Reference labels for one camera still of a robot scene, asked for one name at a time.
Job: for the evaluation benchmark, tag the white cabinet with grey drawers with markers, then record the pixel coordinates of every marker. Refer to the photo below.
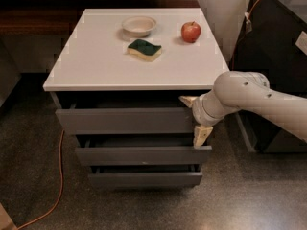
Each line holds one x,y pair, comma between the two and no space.
96,59

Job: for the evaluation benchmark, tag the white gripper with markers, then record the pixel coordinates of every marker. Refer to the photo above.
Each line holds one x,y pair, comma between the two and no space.
199,111

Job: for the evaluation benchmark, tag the grey middle drawer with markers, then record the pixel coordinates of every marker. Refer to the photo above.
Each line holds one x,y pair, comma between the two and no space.
141,150

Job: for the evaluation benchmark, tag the white label on cabinet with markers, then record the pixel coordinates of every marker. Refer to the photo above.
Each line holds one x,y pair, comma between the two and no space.
301,42

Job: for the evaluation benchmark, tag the white bowl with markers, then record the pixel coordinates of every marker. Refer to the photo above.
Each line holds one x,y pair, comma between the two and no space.
138,26

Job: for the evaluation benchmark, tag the grey drawer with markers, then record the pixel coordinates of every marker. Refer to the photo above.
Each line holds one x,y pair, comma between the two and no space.
145,178
154,112
141,150

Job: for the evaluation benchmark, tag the grey bottom drawer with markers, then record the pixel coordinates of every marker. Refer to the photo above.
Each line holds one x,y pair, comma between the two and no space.
145,178

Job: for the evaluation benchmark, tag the grey top drawer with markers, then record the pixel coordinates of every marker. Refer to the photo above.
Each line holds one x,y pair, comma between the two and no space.
154,112

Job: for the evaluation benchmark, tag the red apple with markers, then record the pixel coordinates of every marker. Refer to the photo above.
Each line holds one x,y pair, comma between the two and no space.
190,31

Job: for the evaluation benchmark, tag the green and yellow sponge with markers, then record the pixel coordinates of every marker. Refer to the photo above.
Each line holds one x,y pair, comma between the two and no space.
145,50

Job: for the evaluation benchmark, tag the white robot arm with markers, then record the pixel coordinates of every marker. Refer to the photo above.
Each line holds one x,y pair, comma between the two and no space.
250,91

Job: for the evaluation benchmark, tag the dark wooden bench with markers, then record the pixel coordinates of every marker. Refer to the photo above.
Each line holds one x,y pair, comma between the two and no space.
59,17

